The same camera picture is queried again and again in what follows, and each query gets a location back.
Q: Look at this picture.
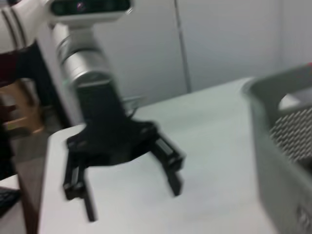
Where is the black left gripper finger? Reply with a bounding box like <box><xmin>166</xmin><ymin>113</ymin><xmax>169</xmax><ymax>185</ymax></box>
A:
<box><xmin>62</xmin><ymin>150</ymin><xmax>98</xmax><ymax>223</ymax></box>
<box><xmin>150</xmin><ymin>136</ymin><xmax>186</xmax><ymax>198</ymax></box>

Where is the grey-green perforated storage bin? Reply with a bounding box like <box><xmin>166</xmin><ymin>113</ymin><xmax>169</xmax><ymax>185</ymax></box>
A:
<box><xmin>241</xmin><ymin>62</ymin><xmax>312</xmax><ymax>234</ymax></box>

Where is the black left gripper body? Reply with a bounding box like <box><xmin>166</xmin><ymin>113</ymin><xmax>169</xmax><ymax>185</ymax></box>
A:
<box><xmin>66</xmin><ymin>81</ymin><xmax>162</xmax><ymax>168</ymax></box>

